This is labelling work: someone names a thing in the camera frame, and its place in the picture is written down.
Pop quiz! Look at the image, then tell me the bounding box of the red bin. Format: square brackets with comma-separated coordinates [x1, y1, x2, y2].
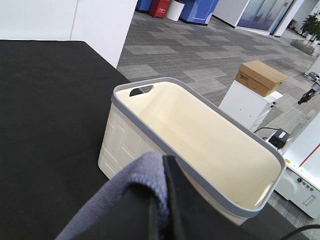
[148, 0, 171, 19]

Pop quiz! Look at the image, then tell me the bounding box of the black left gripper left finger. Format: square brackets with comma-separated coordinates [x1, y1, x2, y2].
[147, 199, 159, 240]

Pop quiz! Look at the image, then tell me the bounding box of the white round bin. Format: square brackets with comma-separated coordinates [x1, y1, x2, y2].
[165, 0, 185, 22]

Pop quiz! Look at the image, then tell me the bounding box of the black power adapter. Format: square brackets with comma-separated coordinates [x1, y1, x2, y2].
[268, 128, 291, 150]

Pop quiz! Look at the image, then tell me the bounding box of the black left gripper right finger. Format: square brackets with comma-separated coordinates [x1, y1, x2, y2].
[162, 155, 187, 240]

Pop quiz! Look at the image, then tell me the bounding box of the brown cardboard box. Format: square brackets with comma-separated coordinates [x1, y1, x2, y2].
[235, 60, 288, 97]

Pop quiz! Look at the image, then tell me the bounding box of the white basket with grey rim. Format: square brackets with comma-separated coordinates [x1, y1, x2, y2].
[98, 77, 286, 225]

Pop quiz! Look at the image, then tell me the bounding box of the black cable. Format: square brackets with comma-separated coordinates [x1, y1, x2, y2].
[277, 224, 320, 240]

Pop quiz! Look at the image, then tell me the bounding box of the green potted plant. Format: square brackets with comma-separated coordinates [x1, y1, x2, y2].
[300, 13, 320, 41]

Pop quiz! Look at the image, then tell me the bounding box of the white metal cabinet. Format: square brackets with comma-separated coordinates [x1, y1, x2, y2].
[219, 80, 283, 132]

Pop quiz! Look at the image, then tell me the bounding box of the black table cloth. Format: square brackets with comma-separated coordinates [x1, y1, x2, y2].
[0, 39, 310, 240]

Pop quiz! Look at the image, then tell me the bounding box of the grey-blue microfibre towel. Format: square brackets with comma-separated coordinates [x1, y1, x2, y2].
[56, 151, 170, 240]

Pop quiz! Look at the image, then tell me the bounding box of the white machine with red stripe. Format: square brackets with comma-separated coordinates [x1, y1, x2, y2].
[275, 114, 320, 219]

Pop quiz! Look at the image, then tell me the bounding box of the blue cabinet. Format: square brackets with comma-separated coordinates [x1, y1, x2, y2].
[179, 0, 219, 26]

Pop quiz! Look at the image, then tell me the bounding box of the black camera on stand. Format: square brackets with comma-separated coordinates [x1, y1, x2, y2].
[297, 72, 320, 105]

